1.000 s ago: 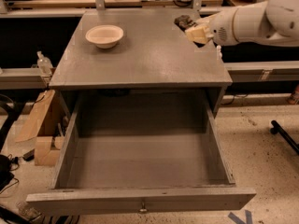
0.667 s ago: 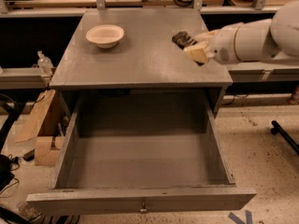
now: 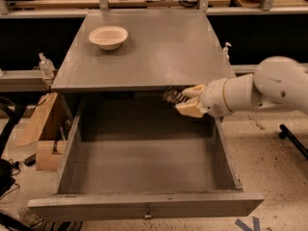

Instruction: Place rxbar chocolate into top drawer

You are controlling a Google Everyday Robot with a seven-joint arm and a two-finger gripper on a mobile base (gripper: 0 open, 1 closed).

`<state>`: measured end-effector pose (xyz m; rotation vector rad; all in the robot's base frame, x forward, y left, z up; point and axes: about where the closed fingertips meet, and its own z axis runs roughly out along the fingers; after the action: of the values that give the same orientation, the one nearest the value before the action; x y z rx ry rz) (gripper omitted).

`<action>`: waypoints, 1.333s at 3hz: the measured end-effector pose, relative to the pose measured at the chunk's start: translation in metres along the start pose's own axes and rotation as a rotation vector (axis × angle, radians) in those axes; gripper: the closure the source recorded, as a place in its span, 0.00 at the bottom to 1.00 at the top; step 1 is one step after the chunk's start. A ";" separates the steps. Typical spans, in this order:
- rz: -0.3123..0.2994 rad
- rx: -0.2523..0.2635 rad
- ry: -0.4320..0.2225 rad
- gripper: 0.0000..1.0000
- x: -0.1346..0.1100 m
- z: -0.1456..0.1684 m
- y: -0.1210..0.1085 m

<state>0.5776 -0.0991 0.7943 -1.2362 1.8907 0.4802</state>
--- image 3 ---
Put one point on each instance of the white pump bottle right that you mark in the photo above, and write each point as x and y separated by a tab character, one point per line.
225	50

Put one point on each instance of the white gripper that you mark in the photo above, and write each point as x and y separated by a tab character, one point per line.
214	97

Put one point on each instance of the metal drawer knob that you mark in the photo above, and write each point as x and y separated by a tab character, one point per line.
147	215

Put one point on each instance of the dark chocolate rxbar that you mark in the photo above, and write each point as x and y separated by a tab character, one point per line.
173	96

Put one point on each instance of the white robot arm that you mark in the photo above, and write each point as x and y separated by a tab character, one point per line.
277	84

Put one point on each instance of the grey wooden cabinet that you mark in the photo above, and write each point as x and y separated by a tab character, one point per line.
164	48

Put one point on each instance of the open grey top drawer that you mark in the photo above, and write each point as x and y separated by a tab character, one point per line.
124	155

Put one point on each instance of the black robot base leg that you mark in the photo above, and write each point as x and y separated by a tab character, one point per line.
286	133

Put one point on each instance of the white paper bowl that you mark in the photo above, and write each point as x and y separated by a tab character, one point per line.
108	37

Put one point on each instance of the clear sanitizer bottle left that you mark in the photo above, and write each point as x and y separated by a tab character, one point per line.
46	66

